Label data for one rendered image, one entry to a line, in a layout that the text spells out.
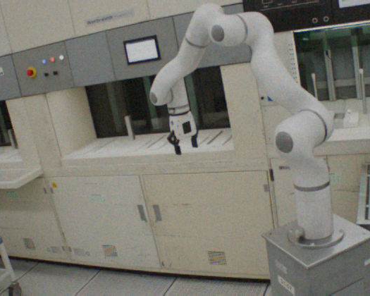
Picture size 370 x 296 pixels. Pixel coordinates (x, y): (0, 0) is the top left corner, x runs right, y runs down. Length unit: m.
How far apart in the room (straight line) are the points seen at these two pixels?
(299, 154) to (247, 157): 0.95
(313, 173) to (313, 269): 0.29
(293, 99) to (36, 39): 1.75
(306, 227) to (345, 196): 0.79
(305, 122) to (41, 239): 2.38
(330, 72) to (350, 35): 0.45
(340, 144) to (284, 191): 0.38
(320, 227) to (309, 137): 0.32
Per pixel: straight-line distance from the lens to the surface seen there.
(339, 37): 2.51
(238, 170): 2.26
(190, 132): 1.78
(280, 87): 1.35
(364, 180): 1.91
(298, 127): 1.28
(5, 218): 3.45
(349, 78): 2.94
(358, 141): 2.10
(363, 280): 1.55
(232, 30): 1.35
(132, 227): 2.71
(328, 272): 1.43
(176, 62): 1.64
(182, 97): 1.73
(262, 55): 1.37
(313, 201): 1.40
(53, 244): 3.22
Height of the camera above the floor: 1.50
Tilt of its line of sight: 15 degrees down
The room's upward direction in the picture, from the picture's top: 11 degrees counter-clockwise
